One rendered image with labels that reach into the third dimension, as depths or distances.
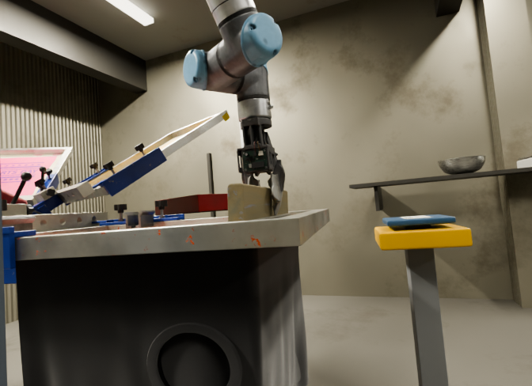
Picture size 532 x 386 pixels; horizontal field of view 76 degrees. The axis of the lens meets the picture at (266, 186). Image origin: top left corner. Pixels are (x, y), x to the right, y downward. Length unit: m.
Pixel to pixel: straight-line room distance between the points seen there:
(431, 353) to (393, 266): 3.15
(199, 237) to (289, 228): 0.13
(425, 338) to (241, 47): 0.57
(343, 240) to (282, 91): 1.85
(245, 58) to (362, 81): 3.36
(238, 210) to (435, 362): 0.40
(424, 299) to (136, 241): 0.47
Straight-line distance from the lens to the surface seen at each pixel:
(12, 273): 1.15
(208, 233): 0.50
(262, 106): 0.75
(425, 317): 0.64
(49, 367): 0.84
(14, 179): 2.53
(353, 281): 3.86
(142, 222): 1.14
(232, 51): 0.64
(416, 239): 0.57
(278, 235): 0.47
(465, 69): 3.96
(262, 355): 0.61
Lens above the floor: 1.01
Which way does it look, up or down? 4 degrees up
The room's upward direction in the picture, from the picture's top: 5 degrees counter-clockwise
